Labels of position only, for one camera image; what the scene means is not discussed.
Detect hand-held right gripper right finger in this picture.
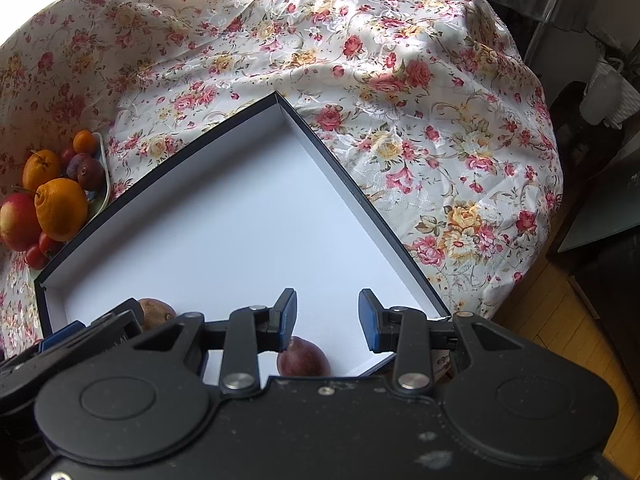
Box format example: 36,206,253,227
358,287,532,395

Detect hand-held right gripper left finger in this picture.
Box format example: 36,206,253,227
131,287,299,394

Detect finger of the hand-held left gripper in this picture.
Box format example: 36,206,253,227
0,321,90,378
86,298,145,350

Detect brown kiwi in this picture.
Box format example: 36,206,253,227
137,298,178,333

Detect dark red plum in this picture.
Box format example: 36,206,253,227
276,336,332,377

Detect black box white inside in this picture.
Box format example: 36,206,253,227
34,91,452,379

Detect red tomato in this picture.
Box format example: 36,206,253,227
39,232,64,257
25,245,49,271

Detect large knobbed orange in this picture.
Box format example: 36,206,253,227
34,178,89,242

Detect red yellow apple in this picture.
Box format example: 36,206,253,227
0,192,42,252

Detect pale green plate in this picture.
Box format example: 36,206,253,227
86,132,112,220

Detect purple plum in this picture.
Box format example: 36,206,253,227
79,158,106,192
67,153,92,180

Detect large orange with stem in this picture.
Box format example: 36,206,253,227
22,149,62,192

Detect floral tablecloth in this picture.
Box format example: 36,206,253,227
0,0,564,382

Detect dark side table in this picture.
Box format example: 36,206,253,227
546,160,640,381

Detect white woven basket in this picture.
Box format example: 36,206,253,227
580,57,640,128

